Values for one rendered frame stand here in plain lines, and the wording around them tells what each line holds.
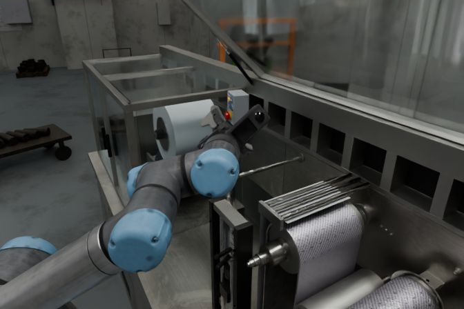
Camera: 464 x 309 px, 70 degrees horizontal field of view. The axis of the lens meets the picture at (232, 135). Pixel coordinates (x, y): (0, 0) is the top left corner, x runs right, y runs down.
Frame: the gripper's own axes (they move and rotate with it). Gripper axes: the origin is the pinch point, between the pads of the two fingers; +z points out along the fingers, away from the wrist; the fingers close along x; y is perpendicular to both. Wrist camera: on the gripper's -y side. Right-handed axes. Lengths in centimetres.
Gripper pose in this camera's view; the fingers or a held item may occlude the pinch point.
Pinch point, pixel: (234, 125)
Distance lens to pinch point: 86.1
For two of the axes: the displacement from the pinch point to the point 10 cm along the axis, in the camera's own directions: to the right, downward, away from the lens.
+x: 6.5, 7.5, 1.4
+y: -7.6, 6.2, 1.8
